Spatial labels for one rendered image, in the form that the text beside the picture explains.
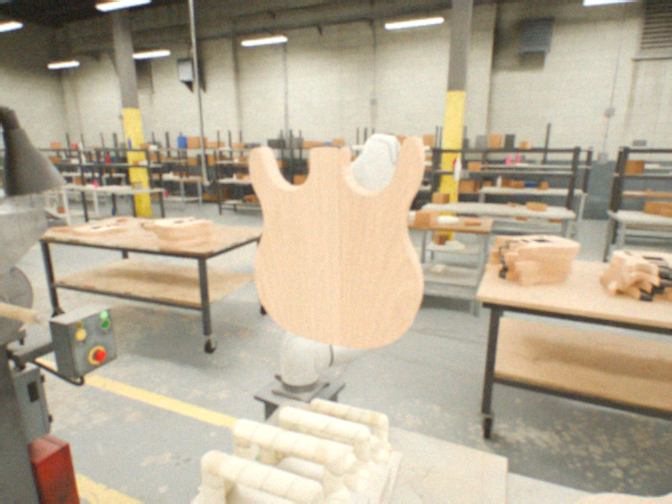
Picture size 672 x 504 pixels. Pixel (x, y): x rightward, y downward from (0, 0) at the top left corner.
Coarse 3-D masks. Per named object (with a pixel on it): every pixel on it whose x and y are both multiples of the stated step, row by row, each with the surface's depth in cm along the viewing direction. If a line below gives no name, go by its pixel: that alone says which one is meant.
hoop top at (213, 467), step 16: (208, 464) 62; (224, 464) 61; (240, 464) 61; (256, 464) 61; (240, 480) 60; (256, 480) 59; (272, 480) 58; (288, 480) 58; (304, 480) 58; (288, 496) 57; (304, 496) 56; (320, 496) 57
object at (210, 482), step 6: (204, 474) 62; (210, 474) 62; (204, 480) 63; (210, 480) 62; (216, 480) 63; (222, 480) 64; (204, 486) 63; (210, 486) 63; (216, 486) 63; (222, 486) 64; (204, 492) 63; (210, 492) 63; (216, 492) 63; (222, 492) 64; (204, 498) 64; (210, 498) 63; (216, 498) 63; (222, 498) 64
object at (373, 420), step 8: (312, 400) 104; (320, 400) 103; (320, 408) 102; (328, 408) 101; (336, 408) 101; (344, 408) 100; (352, 408) 100; (360, 408) 100; (336, 416) 101; (344, 416) 100; (352, 416) 99; (360, 416) 98; (368, 416) 98; (376, 416) 97; (384, 416) 97; (368, 424) 98; (376, 424) 97; (384, 424) 96
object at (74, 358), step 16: (48, 320) 135; (64, 320) 135; (96, 320) 141; (64, 336) 134; (96, 336) 141; (112, 336) 147; (64, 352) 136; (80, 352) 136; (112, 352) 148; (48, 368) 142; (64, 368) 138; (80, 368) 137; (96, 368) 143; (80, 384) 143
